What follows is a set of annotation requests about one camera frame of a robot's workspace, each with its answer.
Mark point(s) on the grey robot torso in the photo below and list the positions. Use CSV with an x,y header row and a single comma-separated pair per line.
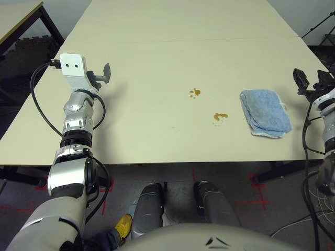
x,y
209,238

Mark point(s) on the short red tape strip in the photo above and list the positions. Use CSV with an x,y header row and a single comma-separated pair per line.
x,y
194,175

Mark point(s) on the blue trouser leg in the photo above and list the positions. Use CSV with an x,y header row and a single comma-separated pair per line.
x,y
104,239

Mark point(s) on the blue terry rag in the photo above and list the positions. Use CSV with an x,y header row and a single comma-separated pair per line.
x,y
264,109

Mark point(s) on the brown spill with streak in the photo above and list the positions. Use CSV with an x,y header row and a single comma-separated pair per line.
x,y
195,92

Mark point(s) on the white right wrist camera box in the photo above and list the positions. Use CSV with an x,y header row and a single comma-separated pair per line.
x,y
325,99

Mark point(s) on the black foam floor mat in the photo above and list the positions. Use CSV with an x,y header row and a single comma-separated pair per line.
x,y
323,56
26,57

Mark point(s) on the grey robot leg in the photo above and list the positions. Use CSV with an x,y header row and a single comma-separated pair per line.
x,y
214,204
149,206

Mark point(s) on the grey right robot leg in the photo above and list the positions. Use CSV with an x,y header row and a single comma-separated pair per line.
x,y
214,204

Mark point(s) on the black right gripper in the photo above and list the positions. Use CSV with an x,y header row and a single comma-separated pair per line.
x,y
318,90

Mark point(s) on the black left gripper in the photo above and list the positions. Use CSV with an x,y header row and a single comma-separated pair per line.
x,y
93,78

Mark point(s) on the brown spill with droplets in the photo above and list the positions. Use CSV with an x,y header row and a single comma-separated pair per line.
x,y
219,115

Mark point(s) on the yellow shoe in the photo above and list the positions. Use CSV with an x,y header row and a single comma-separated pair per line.
x,y
124,226

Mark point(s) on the grey left robot leg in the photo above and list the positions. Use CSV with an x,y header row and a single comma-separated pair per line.
x,y
149,206

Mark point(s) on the beige side table black frame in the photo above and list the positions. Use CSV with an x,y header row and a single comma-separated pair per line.
x,y
15,15

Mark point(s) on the black tripod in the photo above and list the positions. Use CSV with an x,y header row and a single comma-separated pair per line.
x,y
318,24

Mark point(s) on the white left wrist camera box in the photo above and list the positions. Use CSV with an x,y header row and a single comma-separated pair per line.
x,y
73,65

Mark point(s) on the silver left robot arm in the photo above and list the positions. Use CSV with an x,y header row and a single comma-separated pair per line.
x,y
74,125

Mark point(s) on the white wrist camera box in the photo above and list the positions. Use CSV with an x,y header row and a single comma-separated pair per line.
x,y
325,99
73,65

